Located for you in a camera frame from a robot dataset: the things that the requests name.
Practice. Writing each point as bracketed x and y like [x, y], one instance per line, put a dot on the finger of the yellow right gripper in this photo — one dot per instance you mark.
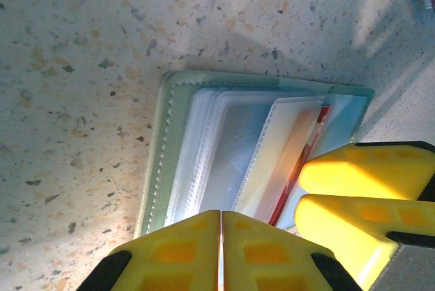
[357, 223]
[367, 172]

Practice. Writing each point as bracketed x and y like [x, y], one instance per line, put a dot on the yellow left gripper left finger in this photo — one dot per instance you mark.
[176, 257]

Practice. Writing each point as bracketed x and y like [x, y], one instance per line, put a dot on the red credit card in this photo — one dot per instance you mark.
[316, 124]

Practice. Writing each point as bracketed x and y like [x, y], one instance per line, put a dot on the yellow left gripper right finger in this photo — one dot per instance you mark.
[265, 257]

